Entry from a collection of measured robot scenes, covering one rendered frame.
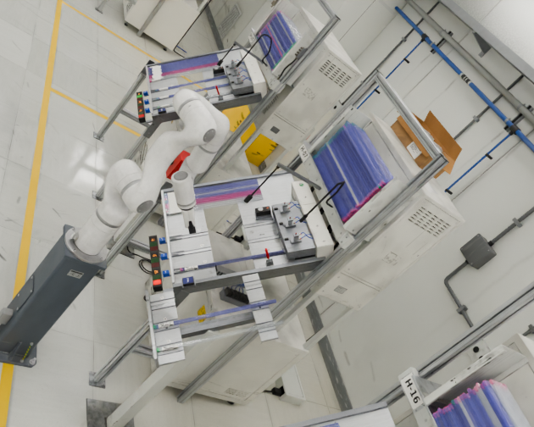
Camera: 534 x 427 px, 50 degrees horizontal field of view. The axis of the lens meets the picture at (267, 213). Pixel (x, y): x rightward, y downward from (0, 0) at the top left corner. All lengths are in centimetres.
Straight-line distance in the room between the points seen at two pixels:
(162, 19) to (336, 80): 350
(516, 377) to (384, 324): 220
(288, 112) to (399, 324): 166
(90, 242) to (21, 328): 57
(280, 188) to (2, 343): 153
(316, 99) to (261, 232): 135
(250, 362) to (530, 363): 155
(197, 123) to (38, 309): 112
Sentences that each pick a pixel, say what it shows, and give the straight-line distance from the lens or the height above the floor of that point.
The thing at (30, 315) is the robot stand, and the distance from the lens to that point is 269.
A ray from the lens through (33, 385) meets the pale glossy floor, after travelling 289.
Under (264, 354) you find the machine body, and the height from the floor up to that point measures 50.
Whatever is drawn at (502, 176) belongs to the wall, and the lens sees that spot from 412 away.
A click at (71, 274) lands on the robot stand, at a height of 60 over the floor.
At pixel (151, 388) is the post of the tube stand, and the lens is 267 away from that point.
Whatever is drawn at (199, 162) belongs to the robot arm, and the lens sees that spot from 232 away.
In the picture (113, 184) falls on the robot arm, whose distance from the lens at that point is 229.
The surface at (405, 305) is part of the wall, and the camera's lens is 417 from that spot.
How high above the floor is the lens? 222
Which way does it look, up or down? 24 degrees down
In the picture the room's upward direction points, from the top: 44 degrees clockwise
